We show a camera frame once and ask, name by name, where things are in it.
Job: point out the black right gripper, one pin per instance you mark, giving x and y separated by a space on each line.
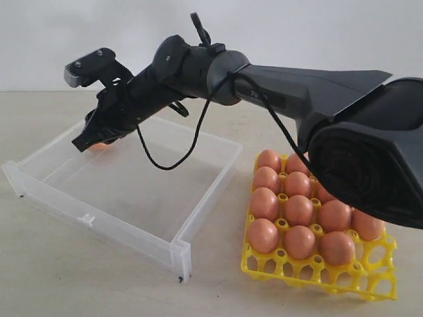
124 105

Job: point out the clear plastic drawer bin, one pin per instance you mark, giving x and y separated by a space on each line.
117 193

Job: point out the yellow plastic egg tray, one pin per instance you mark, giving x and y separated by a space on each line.
371 273

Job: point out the brown egg row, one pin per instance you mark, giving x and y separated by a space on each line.
368 228

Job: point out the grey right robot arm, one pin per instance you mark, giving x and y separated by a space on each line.
359 132

